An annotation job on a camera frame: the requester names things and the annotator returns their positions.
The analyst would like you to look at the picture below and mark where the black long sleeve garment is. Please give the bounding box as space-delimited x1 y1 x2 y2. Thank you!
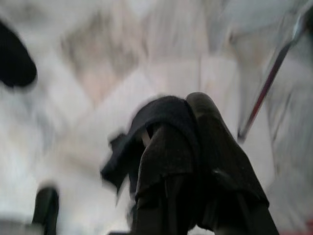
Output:
100 95 202 198

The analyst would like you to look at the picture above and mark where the grey robot left leg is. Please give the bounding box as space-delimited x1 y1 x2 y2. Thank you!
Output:
0 19 38 89

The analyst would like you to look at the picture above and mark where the silver clothes rack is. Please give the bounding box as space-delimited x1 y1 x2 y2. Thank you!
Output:
238 4 313 140

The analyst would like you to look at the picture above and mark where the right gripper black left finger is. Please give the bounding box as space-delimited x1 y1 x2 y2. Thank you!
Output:
132 126 203 235

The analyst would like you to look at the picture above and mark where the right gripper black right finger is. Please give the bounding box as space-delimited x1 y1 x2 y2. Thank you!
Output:
185 92 281 235

